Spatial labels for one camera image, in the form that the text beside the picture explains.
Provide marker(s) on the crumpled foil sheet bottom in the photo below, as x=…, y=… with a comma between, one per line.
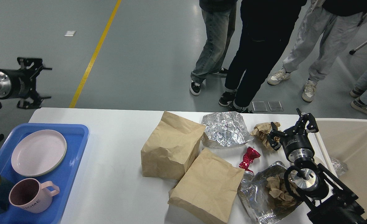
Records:
x=255, y=197

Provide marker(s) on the metal floor plate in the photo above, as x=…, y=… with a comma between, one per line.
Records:
x=259, y=106
x=275, y=106

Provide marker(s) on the left metal floor plate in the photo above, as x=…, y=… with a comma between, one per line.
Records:
x=259, y=106

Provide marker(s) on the brown paper in foil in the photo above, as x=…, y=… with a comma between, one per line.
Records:
x=278, y=191

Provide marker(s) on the crumpled brown paper ball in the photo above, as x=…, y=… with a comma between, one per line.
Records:
x=260, y=132

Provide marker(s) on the brown paper bag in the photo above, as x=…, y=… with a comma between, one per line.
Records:
x=171, y=148
x=208, y=189

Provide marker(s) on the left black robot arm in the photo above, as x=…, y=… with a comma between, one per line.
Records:
x=21, y=83

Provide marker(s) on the crumpled foil sheet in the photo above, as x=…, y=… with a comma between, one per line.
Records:
x=255, y=197
x=225, y=129

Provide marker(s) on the red crumpled foil wrapper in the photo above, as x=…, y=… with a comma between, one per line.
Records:
x=248, y=158

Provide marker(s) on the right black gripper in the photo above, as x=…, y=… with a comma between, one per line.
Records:
x=295, y=141

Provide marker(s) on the lower brown paper bag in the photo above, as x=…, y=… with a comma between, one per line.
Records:
x=208, y=189

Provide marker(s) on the pink HOME mug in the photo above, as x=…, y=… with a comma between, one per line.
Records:
x=32, y=196

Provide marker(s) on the light green plate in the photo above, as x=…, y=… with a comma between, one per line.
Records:
x=33, y=159

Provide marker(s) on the beige plastic bin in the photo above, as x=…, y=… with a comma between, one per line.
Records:
x=346, y=140

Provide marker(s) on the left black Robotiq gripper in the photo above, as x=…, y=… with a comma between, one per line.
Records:
x=16, y=83

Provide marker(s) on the right metal floor plate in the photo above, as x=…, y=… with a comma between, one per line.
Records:
x=275, y=106

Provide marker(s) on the pink plate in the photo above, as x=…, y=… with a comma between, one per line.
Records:
x=45, y=135

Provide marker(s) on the tripod stand leg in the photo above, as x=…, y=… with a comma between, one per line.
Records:
x=353, y=51

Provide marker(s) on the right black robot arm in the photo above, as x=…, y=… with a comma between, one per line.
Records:
x=330, y=201

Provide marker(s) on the person dark jeans black sneakers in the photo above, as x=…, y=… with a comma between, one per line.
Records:
x=267, y=26

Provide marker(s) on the crumpled foil sheet top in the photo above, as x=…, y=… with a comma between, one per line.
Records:
x=225, y=129

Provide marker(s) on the upper brown paper bag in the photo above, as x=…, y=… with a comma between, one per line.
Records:
x=171, y=148

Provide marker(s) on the person grey sweatpants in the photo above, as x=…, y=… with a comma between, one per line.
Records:
x=334, y=24

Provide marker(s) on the person black hoodie faded jeans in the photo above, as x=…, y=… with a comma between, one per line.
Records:
x=219, y=18

